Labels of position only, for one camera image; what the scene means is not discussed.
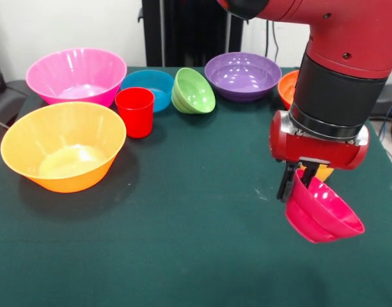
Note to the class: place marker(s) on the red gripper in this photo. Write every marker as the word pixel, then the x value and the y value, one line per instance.
pixel 320 152

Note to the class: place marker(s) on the small crimson bowl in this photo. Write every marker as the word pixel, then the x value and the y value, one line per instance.
pixel 320 211

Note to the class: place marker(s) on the green bowl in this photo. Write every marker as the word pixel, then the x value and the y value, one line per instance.
pixel 195 92

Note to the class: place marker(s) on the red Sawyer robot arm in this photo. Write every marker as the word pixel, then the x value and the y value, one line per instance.
pixel 342 48

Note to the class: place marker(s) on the yellow cup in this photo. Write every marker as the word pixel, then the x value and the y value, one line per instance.
pixel 325 172

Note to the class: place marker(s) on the red-orange bowl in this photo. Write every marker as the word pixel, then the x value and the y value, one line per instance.
pixel 286 89

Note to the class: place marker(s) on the purple bowl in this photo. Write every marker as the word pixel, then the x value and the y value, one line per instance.
pixel 243 75

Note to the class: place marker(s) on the dark green tablecloth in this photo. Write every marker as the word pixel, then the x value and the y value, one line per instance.
pixel 151 240

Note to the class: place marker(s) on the red cup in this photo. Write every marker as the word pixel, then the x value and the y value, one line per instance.
pixel 135 115

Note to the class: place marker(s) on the blue bowl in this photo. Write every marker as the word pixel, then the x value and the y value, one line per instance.
pixel 151 83

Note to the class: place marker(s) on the large orange bowl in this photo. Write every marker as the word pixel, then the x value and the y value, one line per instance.
pixel 63 144

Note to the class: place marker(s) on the large pink bowl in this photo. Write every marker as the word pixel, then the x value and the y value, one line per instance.
pixel 77 73

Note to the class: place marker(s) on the black pedestal foot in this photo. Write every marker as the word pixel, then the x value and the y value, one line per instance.
pixel 387 102
pixel 7 99

